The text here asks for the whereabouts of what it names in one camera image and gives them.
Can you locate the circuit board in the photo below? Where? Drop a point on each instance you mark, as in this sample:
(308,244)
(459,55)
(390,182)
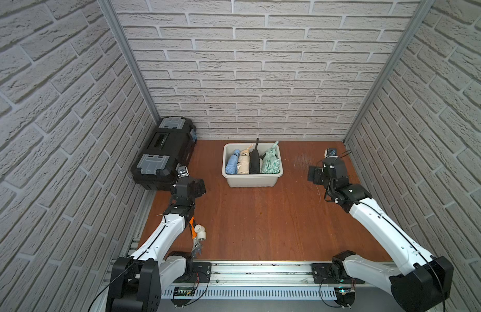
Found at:
(345,297)
(184,292)

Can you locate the aluminium front rail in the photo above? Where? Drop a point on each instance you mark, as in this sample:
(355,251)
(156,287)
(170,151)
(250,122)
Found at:
(298,273)

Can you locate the white plastic storage box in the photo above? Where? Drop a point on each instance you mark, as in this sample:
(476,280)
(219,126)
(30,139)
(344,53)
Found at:
(248,180)

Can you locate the mint green umbrella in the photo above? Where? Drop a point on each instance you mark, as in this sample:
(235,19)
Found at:
(270,162)

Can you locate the periwinkle blue umbrella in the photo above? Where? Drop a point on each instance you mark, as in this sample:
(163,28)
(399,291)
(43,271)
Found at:
(232,163)

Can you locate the beige umbrella black stripes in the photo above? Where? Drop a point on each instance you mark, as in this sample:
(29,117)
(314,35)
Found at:
(244,161)

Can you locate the left circuit board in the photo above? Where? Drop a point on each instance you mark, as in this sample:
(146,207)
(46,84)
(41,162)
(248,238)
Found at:
(184,292)

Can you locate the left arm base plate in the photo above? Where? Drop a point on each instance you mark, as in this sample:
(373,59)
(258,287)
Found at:
(196,272)

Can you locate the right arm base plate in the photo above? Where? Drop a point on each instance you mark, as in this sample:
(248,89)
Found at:
(326,275)

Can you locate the orange handled wrench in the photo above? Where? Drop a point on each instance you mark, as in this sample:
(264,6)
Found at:
(197,246)

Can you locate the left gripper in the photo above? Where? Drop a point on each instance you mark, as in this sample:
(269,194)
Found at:
(186,186)

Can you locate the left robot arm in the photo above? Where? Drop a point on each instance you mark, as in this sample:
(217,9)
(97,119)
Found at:
(138,281)

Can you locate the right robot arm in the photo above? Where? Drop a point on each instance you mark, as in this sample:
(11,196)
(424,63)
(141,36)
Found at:
(419,281)

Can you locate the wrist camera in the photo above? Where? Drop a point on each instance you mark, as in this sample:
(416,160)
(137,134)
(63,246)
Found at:
(182,171)
(331,152)

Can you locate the black grey toolbox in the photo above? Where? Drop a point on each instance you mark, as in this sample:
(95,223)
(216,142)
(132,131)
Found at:
(169,146)

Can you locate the white pipe fitting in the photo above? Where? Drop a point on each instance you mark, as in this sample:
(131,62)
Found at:
(200,231)

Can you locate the right circuit board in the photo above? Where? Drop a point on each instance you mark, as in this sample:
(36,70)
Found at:
(345,297)

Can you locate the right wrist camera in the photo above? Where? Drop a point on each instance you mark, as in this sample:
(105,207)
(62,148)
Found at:
(331,152)

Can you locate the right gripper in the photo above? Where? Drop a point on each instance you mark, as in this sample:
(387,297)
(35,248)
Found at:
(318,171)

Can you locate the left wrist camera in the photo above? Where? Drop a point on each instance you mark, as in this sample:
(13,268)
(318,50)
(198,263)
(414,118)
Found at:
(182,171)

